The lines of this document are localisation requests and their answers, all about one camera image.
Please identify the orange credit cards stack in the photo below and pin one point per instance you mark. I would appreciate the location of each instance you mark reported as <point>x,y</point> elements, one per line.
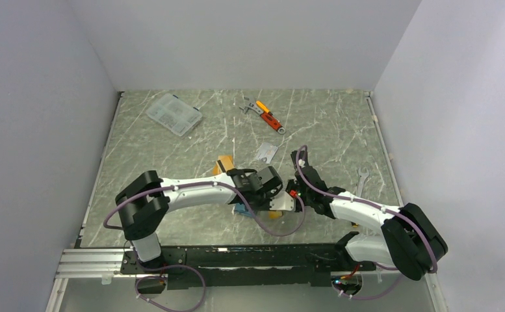
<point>223,164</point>

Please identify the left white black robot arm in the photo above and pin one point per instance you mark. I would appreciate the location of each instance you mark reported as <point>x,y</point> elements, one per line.
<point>144,203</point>

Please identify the clear plastic organizer box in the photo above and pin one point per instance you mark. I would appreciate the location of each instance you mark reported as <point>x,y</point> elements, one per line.
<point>174,114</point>

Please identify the silver grey card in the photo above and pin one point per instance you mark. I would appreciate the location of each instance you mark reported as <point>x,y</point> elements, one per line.
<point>266,152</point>

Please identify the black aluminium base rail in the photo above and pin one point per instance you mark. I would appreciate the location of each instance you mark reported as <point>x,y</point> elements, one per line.
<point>184,267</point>

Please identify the silver open-end wrench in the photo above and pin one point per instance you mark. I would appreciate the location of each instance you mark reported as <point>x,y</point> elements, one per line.
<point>363,174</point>

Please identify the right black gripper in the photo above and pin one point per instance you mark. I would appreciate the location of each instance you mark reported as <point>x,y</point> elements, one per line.
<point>293,184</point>

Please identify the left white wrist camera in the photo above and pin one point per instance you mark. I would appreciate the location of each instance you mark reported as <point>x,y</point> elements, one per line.
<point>282,201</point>

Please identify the black card case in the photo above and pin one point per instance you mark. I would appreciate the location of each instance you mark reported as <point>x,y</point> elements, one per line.
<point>294,158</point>

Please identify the blue card holder wallet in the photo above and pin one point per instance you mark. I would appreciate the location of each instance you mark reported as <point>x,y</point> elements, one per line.
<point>240,209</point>

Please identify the red adjustable wrench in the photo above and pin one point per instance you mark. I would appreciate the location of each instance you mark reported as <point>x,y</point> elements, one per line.
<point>271,120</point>

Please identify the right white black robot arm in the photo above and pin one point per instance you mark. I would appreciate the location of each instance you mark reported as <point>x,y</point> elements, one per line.
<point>403,237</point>

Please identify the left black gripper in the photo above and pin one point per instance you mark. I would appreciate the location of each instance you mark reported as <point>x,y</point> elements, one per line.
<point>270,194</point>

